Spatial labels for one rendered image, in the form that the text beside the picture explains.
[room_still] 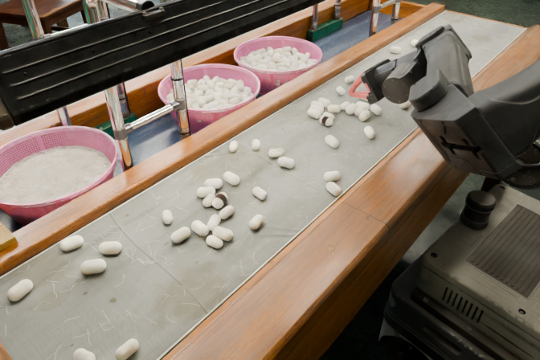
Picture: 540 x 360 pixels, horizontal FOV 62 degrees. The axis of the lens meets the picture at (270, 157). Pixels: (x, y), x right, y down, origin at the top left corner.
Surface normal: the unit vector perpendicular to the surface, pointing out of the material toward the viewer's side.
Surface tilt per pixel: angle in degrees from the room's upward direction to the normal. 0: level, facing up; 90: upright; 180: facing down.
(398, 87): 98
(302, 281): 0
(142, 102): 90
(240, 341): 0
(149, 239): 0
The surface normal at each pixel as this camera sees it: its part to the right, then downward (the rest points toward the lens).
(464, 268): 0.00, -0.81
